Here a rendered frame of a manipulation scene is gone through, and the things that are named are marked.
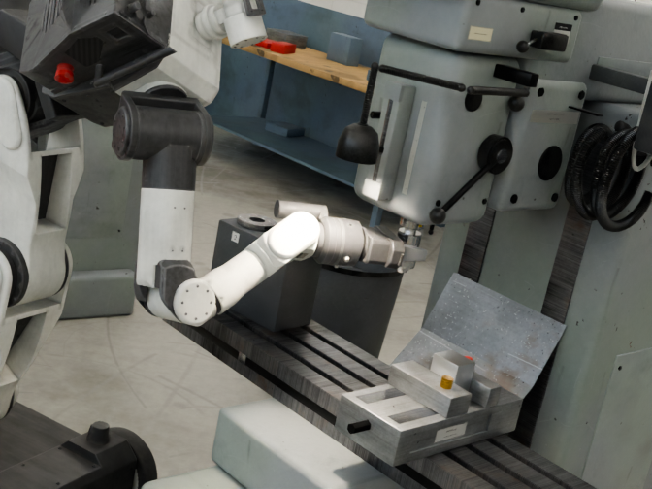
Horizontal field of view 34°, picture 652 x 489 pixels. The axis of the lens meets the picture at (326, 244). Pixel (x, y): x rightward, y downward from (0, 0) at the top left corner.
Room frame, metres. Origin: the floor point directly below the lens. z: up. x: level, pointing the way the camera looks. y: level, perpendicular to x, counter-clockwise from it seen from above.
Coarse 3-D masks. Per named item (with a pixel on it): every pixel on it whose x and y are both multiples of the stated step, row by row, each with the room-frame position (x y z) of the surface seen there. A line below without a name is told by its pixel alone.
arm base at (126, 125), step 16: (128, 96) 1.75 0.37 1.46; (144, 96) 1.77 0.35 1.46; (160, 96) 1.80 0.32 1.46; (128, 112) 1.71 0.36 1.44; (128, 128) 1.69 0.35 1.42; (208, 128) 1.76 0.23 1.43; (112, 144) 1.77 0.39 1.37; (128, 144) 1.69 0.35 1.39; (208, 144) 1.75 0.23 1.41; (128, 160) 1.72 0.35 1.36
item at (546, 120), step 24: (528, 96) 1.97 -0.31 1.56; (552, 96) 2.01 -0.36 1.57; (576, 96) 2.07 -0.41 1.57; (528, 120) 1.97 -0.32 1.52; (552, 120) 2.03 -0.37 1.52; (576, 120) 2.08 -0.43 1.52; (528, 144) 1.99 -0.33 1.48; (552, 144) 2.04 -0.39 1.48; (528, 168) 2.00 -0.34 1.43; (552, 168) 2.05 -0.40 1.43; (504, 192) 1.97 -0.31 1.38; (528, 192) 2.01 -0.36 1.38; (552, 192) 2.07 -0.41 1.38
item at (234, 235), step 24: (240, 216) 2.30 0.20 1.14; (264, 216) 2.34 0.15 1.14; (216, 240) 2.29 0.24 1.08; (240, 240) 2.25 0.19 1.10; (216, 264) 2.29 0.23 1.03; (288, 264) 2.16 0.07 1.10; (312, 264) 2.23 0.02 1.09; (264, 288) 2.19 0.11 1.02; (288, 288) 2.18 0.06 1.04; (312, 288) 2.24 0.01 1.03; (240, 312) 2.23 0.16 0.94; (264, 312) 2.18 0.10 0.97; (288, 312) 2.19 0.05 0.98
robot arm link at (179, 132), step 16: (144, 112) 1.72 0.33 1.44; (160, 112) 1.74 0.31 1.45; (176, 112) 1.76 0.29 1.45; (192, 112) 1.78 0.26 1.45; (144, 128) 1.70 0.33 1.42; (160, 128) 1.72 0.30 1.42; (176, 128) 1.73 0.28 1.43; (192, 128) 1.75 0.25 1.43; (144, 144) 1.70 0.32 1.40; (160, 144) 1.72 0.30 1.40; (176, 144) 1.73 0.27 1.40; (192, 144) 1.74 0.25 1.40; (144, 160) 1.74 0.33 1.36; (160, 160) 1.72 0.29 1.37; (176, 160) 1.72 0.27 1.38; (192, 160) 1.74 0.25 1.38; (144, 176) 1.73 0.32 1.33; (160, 176) 1.71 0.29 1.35; (176, 176) 1.71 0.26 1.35; (192, 176) 1.74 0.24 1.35
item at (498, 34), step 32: (384, 0) 1.94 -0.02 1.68; (416, 0) 1.88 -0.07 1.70; (448, 0) 1.83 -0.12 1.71; (480, 0) 1.83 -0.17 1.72; (512, 0) 1.90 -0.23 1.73; (416, 32) 1.87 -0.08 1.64; (448, 32) 1.82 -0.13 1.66; (480, 32) 1.84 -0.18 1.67; (512, 32) 1.90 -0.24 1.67; (576, 32) 2.03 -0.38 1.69
